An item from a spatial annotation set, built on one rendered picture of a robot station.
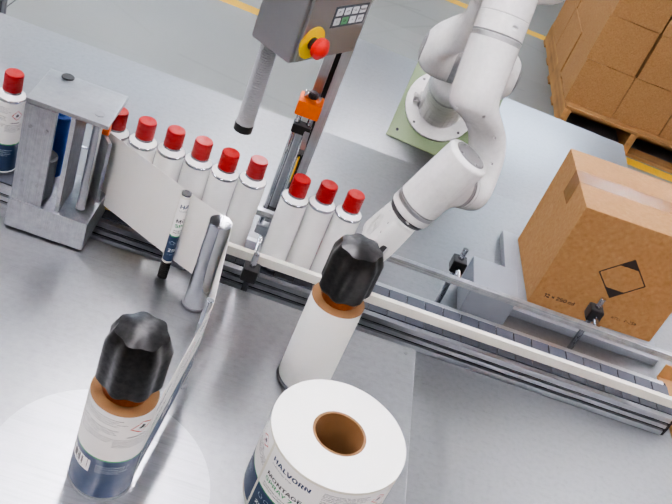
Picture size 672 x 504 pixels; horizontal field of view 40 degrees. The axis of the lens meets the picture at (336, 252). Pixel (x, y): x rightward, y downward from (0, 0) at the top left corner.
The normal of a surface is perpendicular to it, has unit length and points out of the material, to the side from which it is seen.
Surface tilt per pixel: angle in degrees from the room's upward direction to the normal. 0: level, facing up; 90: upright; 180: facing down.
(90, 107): 0
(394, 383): 0
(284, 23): 90
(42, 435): 0
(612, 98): 90
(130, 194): 90
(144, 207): 90
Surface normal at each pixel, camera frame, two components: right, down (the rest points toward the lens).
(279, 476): -0.69, 0.23
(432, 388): 0.33, -0.75
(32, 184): -0.11, 0.58
